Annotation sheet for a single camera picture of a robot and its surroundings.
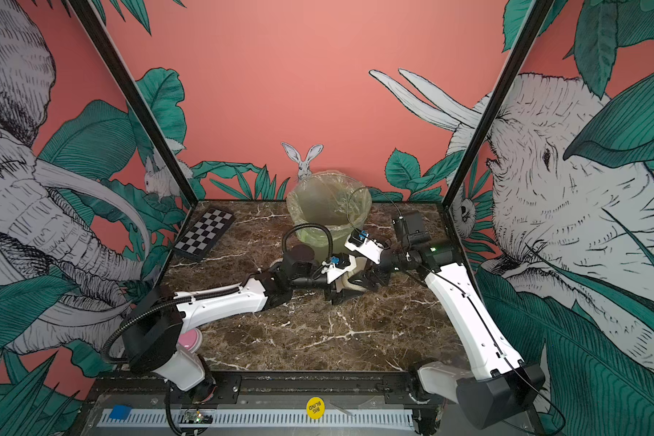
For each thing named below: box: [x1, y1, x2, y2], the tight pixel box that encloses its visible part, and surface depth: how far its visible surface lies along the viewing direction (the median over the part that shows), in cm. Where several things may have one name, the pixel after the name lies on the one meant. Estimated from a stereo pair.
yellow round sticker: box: [306, 396, 326, 420], surface depth 73 cm
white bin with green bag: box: [287, 170, 372, 258], surface depth 92 cm
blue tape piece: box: [109, 404, 133, 420], surface depth 71 cm
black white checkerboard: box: [172, 207, 237, 262], surface depth 107 cm
